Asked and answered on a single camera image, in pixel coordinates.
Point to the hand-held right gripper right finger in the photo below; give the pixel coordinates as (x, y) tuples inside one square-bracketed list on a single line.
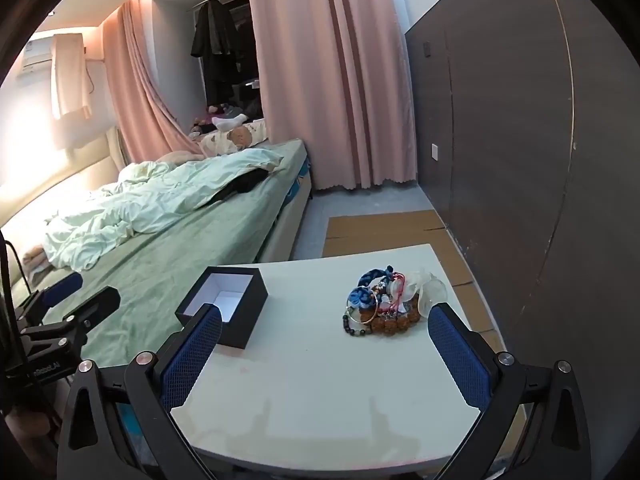
[(457, 355)]

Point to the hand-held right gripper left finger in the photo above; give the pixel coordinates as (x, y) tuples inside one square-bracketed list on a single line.
[(192, 355)]

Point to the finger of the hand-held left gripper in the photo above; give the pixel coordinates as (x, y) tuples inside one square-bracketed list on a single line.
[(97, 305), (62, 287)]

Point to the black jewelry box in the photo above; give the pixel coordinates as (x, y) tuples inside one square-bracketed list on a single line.
[(245, 320)]

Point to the green bed cover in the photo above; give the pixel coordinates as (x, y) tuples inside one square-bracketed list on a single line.
[(165, 260)]

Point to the pale green duvet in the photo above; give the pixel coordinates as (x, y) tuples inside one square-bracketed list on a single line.
[(150, 210)]

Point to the cream padded headboard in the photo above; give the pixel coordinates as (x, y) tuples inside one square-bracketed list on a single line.
[(50, 175)]

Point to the silver bangle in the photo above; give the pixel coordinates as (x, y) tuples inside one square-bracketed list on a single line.
[(348, 310)]

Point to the brown cardboard sheet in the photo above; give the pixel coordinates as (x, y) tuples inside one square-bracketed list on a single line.
[(380, 232)]

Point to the black garment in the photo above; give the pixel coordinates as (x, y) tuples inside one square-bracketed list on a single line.
[(245, 182)]

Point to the narrow pink curtain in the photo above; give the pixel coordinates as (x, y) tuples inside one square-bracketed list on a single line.
[(135, 100)]

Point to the cream hanging cloth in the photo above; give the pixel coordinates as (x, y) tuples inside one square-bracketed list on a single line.
[(70, 80)]

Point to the plush doll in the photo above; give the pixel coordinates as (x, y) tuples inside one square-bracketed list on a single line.
[(237, 137)]

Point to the white sock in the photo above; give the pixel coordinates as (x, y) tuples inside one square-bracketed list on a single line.
[(227, 122)]

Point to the dark brown wardrobe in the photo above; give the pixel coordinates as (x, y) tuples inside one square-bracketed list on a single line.
[(500, 135)]

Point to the white air conditioner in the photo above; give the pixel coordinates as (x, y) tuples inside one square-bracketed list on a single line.
[(35, 55)]

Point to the patterned pillow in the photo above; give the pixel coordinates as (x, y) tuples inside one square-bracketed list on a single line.
[(260, 130)]

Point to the black hanging coat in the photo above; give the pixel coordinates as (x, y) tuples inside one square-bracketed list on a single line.
[(215, 40)]

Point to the wide pink curtain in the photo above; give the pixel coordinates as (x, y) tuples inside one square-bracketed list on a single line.
[(325, 85)]

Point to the white wall socket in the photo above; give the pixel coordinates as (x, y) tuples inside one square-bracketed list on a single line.
[(435, 152)]

